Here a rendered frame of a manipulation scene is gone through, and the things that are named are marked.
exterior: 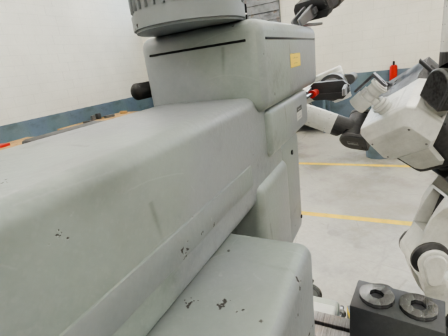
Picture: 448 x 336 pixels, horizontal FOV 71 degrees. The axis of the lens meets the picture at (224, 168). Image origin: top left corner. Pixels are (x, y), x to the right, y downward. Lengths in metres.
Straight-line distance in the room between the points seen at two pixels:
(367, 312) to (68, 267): 0.85
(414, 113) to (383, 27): 7.15
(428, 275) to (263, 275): 1.13
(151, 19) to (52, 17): 8.26
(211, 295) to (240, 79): 0.36
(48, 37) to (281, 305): 8.38
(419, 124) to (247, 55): 0.74
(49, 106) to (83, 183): 7.99
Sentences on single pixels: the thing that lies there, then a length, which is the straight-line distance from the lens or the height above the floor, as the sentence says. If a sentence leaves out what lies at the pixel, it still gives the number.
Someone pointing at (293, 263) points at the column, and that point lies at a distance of 0.45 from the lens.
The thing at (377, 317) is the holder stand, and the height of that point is 1.13.
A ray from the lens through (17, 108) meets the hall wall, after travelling 7.89.
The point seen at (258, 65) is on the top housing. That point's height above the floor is 1.81.
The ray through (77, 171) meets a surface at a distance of 0.28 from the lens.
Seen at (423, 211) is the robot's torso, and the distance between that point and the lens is 1.53.
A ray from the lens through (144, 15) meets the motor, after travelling 0.56.
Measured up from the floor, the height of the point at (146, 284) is 1.63.
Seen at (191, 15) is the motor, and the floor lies 1.90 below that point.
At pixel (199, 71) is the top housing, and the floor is 1.81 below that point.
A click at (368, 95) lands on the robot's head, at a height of 1.66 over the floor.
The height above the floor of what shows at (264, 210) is 1.55.
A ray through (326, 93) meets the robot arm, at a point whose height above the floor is 1.69.
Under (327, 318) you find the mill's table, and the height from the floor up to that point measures 0.96.
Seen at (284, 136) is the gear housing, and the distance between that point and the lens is 0.71.
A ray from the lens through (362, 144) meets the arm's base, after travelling 1.41.
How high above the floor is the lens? 1.83
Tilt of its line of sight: 18 degrees down
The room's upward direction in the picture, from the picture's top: 8 degrees counter-clockwise
